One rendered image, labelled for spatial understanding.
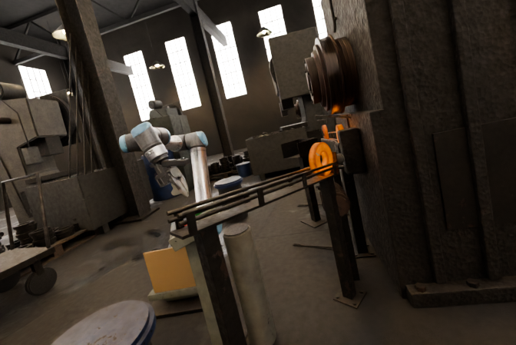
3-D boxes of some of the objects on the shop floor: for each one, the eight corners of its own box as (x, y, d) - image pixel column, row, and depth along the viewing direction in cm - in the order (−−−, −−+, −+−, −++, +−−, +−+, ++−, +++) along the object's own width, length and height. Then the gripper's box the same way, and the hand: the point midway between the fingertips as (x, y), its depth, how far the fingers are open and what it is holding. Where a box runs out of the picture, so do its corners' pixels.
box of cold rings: (114, 210, 440) (100, 165, 431) (156, 203, 419) (143, 156, 410) (41, 246, 321) (21, 185, 312) (97, 238, 300) (75, 173, 291)
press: (155, 176, 867) (134, 102, 839) (176, 168, 975) (158, 103, 947) (185, 170, 818) (164, 92, 790) (203, 163, 926) (186, 94, 898)
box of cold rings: (309, 161, 473) (301, 123, 465) (315, 170, 391) (305, 123, 383) (259, 172, 486) (250, 134, 478) (254, 182, 404) (243, 137, 396)
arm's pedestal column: (142, 321, 133) (138, 308, 133) (173, 276, 173) (170, 266, 172) (210, 310, 130) (206, 296, 129) (225, 266, 169) (222, 256, 169)
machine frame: (444, 198, 194) (411, -26, 176) (619, 295, 89) (579, -238, 71) (352, 212, 208) (312, 5, 190) (408, 310, 103) (330, -132, 85)
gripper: (157, 162, 111) (181, 200, 111) (144, 166, 102) (171, 207, 102) (170, 153, 109) (196, 191, 109) (160, 155, 100) (186, 197, 101)
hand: (187, 194), depth 105 cm, fingers closed
